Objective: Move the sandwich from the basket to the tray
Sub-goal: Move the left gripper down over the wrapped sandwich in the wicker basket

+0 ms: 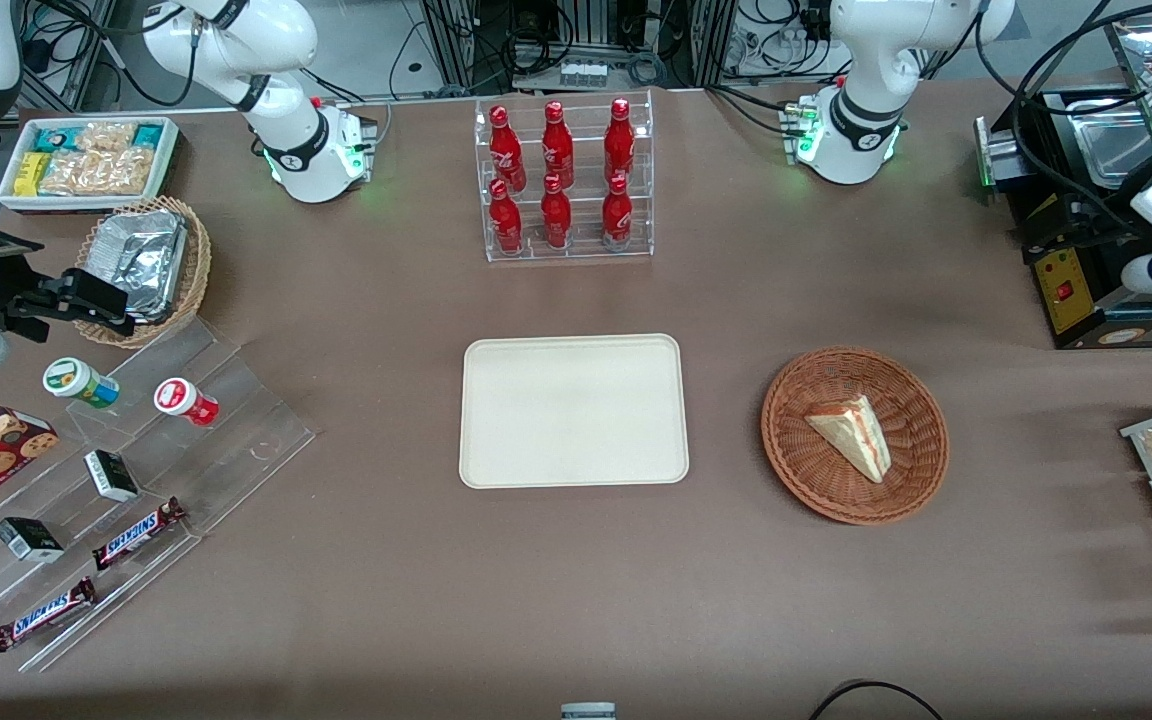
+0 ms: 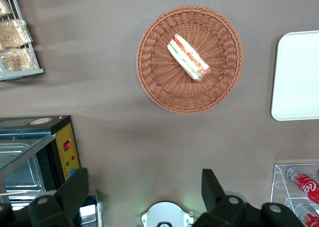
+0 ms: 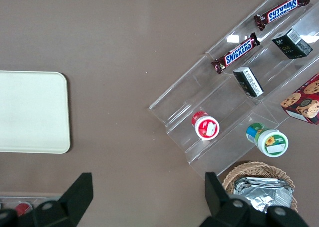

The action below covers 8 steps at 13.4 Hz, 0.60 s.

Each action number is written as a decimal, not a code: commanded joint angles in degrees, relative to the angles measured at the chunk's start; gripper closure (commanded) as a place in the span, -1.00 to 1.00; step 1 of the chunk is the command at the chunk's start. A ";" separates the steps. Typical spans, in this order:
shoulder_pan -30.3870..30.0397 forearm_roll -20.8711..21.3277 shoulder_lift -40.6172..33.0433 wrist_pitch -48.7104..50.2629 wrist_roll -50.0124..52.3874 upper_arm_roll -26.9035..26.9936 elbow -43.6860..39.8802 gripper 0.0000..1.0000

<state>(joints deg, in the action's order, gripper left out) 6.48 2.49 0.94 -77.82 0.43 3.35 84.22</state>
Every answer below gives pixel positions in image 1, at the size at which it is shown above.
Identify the triangular sandwich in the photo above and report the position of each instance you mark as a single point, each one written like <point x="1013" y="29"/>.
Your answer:
<point x="856" y="440"/>

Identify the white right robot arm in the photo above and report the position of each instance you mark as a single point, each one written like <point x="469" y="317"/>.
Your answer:
<point x="301" y="150"/>

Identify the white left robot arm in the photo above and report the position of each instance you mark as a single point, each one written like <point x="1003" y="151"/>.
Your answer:
<point x="851" y="120"/>

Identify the oval light wicker basket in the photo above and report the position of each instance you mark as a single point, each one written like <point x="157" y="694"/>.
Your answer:
<point x="198" y="265"/>

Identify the round brown wicker basket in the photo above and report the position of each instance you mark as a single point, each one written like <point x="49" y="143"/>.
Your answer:
<point x="836" y="490"/>

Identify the beige rectangular tray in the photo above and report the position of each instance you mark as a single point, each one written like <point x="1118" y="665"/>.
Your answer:
<point x="573" y="412"/>

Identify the aluminium foil container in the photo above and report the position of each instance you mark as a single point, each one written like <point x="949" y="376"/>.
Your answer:
<point x="141" y="260"/>

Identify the green lid cup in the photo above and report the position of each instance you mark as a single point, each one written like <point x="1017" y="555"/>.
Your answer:
<point x="76" y="380"/>

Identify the white snack bin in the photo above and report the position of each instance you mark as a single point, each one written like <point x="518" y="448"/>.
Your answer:
<point x="11" y="200"/>

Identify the black hot food display case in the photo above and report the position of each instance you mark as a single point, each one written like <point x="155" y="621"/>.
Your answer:
<point x="1071" y="300"/>

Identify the yellow snack pack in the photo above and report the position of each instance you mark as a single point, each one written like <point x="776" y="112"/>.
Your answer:
<point x="32" y="173"/>

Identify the large clear cracker bag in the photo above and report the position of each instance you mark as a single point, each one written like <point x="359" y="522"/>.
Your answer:
<point x="96" y="172"/>

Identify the red lid cup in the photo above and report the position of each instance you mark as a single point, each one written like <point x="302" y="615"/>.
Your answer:
<point x="184" y="400"/>

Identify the steel food pan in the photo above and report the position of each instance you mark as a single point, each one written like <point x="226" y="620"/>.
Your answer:
<point x="1111" y="150"/>

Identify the small clear cracker bag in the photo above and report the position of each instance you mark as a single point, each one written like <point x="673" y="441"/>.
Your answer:
<point x="106" y="136"/>

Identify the teal snack pack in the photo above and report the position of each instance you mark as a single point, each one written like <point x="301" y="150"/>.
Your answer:
<point x="148" y="135"/>
<point x="58" y="138"/>

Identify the small black box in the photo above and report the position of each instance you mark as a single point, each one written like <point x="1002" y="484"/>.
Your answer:
<point x="28" y="540"/>
<point x="112" y="476"/>

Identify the clear acrylic stepped display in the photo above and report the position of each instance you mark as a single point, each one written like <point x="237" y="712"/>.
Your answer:
<point x="236" y="430"/>

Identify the Snickers bar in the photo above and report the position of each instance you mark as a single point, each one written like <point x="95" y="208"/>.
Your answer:
<point x="136" y="533"/>
<point x="44" y="613"/>

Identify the red soda bottle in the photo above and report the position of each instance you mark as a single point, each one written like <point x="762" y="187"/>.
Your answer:
<point x="617" y="212"/>
<point x="505" y="150"/>
<point x="619" y="140"/>
<point x="557" y="145"/>
<point x="556" y="215"/>
<point x="506" y="220"/>

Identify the clear acrylic bottle rack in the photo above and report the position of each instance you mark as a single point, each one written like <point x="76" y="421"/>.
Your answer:
<point x="568" y="255"/>

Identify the white power strip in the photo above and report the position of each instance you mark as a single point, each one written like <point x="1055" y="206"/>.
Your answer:
<point x="584" y="73"/>

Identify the grey object at table edge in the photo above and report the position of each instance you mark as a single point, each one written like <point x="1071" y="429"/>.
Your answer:
<point x="588" y="712"/>

